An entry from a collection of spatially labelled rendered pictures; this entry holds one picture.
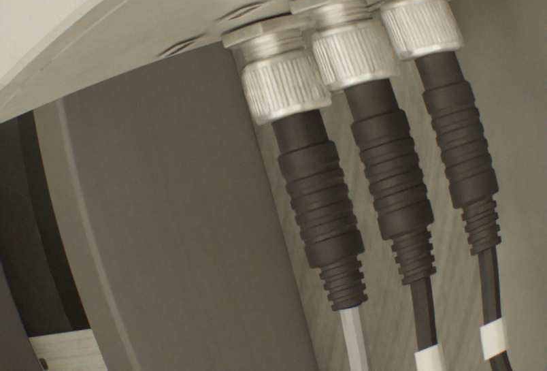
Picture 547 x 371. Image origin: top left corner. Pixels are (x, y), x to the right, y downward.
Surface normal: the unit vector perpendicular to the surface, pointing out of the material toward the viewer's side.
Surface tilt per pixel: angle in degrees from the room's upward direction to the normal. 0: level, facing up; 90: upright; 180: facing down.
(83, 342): 27
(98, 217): 46
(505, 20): 90
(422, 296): 50
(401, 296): 90
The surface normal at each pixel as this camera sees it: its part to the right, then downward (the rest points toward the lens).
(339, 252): 0.08, -0.08
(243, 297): 0.39, -0.04
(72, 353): 0.29, -0.42
